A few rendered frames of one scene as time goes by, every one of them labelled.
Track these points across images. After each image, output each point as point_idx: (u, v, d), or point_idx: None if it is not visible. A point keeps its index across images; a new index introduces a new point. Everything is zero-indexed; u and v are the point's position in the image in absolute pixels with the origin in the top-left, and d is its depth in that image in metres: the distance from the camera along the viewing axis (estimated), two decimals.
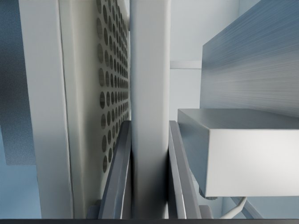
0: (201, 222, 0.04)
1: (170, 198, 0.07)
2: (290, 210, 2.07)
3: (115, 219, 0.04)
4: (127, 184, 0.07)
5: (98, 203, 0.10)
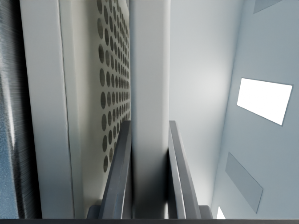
0: (201, 222, 0.04)
1: (170, 198, 0.07)
2: None
3: (115, 219, 0.04)
4: (128, 184, 0.07)
5: (98, 203, 0.10)
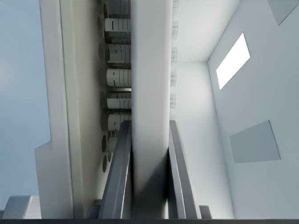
0: (201, 222, 0.04)
1: (170, 198, 0.07)
2: None
3: (115, 219, 0.04)
4: (127, 184, 0.07)
5: None
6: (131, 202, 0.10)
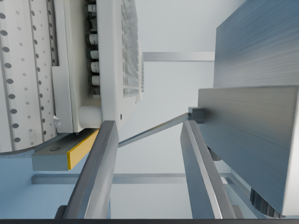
0: (201, 222, 0.04)
1: (197, 198, 0.07)
2: None
3: (115, 219, 0.04)
4: (99, 184, 0.07)
5: None
6: None
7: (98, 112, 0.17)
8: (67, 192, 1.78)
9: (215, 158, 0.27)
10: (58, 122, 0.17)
